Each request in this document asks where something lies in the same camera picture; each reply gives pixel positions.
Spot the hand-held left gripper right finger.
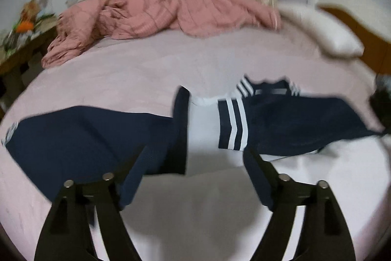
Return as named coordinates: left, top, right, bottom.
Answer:
left=244, top=149, right=356, bottom=261

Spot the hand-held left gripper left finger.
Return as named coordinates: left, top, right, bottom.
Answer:
left=33, top=144, right=154, bottom=261

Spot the white and navy varsity jacket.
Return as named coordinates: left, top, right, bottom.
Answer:
left=1, top=74, right=388, bottom=261

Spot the bed with pink sheet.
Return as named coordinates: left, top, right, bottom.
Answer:
left=0, top=25, right=391, bottom=261

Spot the black folded garment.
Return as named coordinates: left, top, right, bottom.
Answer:
left=368, top=74, right=391, bottom=134

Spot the white pillow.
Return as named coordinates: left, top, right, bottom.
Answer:
left=276, top=2, right=365, bottom=58

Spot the wooden nightstand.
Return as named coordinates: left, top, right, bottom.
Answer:
left=0, top=24, right=60, bottom=115

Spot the pink quilt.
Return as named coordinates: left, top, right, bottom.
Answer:
left=41, top=0, right=283, bottom=69

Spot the white and wooden headboard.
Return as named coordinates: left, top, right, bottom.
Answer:
left=316, top=2, right=391, bottom=78

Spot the orange plush toy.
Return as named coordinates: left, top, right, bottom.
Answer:
left=15, top=19, right=35, bottom=34

